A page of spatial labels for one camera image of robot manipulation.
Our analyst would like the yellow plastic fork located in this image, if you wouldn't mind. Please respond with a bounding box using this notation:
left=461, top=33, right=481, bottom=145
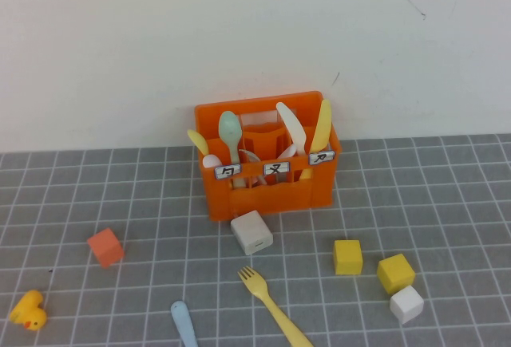
left=238, top=266, right=315, bottom=347

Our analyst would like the light blue plastic spoon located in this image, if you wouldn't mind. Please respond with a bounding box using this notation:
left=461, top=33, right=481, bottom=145
left=170, top=300, right=200, bottom=347

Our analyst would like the orange plastic cutlery holder crate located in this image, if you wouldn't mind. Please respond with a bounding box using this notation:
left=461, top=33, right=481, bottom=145
left=194, top=90, right=343, bottom=222

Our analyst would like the paper label marked fork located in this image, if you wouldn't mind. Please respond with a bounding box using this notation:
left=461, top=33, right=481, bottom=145
left=262, top=161, right=291, bottom=177

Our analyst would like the paper label marked spoon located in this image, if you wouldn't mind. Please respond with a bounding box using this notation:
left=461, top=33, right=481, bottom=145
left=213, top=163, right=243, bottom=180

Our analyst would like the mint green plastic spoon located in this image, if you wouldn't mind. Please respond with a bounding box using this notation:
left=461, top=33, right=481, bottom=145
left=217, top=110, right=245, bottom=189

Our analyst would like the white plastic knife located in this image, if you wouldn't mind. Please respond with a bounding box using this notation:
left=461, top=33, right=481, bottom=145
left=275, top=101, right=307, bottom=156

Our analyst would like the pale yellow plastic spoon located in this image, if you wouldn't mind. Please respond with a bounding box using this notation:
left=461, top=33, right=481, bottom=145
left=187, top=128, right=211, bottom=156

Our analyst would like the paper label marked knife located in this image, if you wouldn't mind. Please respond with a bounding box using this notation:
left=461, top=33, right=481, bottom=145
left=307, top=150, right=334, bottom=166

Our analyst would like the yellow plastic knife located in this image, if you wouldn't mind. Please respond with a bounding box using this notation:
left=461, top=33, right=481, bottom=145
left=299, top=98, right=332, bottom=180

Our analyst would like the white usb charger block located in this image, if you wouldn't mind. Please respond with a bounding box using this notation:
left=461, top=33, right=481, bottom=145
left=230, top=210, right=275, bottom=256

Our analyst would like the grey grid table cloth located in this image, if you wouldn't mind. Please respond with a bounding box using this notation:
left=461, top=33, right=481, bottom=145
left=0, top=133, right=511, bottom=347

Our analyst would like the yellow wooden cube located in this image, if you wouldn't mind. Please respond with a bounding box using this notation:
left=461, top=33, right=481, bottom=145
left=376, top=253, right=416, bottom=295
left=333, top=239, right=364, bottom=276

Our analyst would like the orange wooden cube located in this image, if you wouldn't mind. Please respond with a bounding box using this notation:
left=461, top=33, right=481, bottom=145
left=86, top=227, right=125, bottom=269

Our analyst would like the white wooden cube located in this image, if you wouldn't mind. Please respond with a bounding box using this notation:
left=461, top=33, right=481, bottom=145
left=389, top=285, right=425, bottom=325

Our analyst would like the yellow rubber duck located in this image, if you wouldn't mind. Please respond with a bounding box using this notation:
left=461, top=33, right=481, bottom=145
left=9, top=289, right=48, bottom=331

